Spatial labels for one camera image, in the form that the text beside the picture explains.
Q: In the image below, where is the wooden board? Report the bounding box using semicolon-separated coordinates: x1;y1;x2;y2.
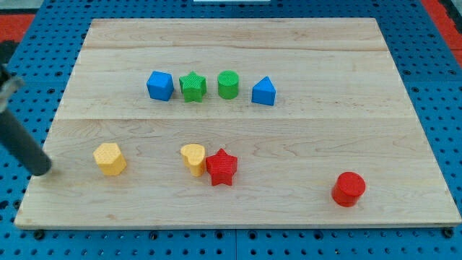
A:
15;18;461;230

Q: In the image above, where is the blue triangle block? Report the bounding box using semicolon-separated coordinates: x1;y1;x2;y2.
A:
251;77;276;106

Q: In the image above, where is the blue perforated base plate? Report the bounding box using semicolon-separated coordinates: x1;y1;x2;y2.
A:
1;1;461;259

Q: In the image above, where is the blue cube block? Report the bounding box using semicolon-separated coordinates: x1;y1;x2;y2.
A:
147;71;174;101

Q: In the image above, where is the red cylinder block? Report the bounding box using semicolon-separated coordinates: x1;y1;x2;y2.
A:
331;172;366;207

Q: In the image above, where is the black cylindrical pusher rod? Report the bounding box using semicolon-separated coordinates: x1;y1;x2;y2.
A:
0;64;53;177

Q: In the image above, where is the yellow hexagon block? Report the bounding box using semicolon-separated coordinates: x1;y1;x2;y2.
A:
93;143;127;176

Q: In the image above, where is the yellow heart block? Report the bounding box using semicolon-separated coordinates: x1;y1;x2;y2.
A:
180;144;206;177

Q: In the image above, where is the green star block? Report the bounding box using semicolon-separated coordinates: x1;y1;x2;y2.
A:
179;71;206;103

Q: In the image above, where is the green cylinder block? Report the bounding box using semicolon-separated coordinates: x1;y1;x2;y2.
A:
217;70;239;100

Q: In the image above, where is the red star block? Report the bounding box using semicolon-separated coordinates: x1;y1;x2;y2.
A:
206;149;237;186

